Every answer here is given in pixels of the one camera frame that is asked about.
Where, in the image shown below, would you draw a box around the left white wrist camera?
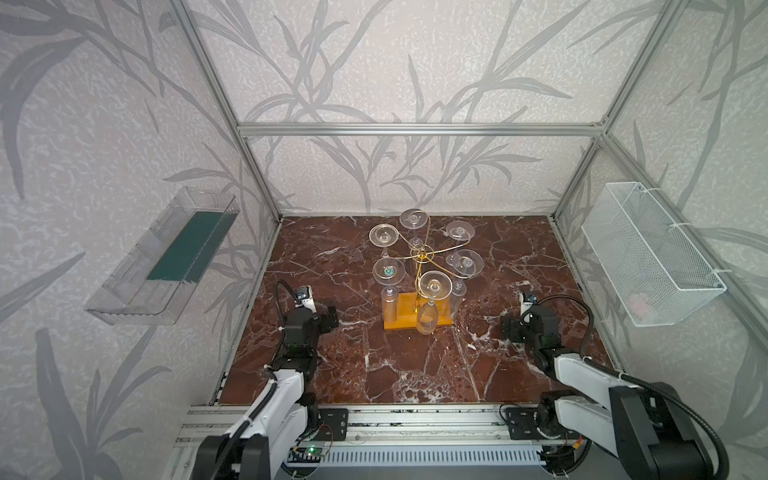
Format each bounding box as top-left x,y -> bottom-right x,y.
295,285 -> 317,313

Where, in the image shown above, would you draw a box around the green circuit board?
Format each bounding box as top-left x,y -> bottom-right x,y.
287,445 -> 330,464

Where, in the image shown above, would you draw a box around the clear plastic wall bin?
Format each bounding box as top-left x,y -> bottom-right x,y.
85,187 -> 240,326

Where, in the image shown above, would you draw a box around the white wire mesh basket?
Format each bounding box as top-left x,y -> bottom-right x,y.
582,182 -> 727,327

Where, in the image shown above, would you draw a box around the front round wine glass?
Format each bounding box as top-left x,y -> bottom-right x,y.
416,270 -> 452,335

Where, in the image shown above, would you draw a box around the gold wire glass rack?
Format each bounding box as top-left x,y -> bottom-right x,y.
389,216 -> 456,295

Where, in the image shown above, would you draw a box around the clear wine glass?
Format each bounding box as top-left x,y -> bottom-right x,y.
446,249 -> 485,321
445,220 -> 475,266
372,256 -> 405,329
399,208 -> 429,247
369,223 -> 400,258

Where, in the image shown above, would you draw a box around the right black corrugated cable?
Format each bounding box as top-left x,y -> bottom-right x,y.
536,295 -> 731,480

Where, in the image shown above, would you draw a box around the aluminium frame struts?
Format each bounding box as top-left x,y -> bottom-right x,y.
183,1 -> 767,431

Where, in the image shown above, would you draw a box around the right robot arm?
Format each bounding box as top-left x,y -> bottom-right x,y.
501,300 -> 730,479

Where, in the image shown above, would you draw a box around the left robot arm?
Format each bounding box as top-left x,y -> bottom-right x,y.
191,306 -> 339,479

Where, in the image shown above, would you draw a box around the yellow wooden rack base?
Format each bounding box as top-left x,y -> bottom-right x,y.
382,292 -> 453,330

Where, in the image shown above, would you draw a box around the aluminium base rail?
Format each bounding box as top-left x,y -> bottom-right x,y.
161,403 -> 607,480

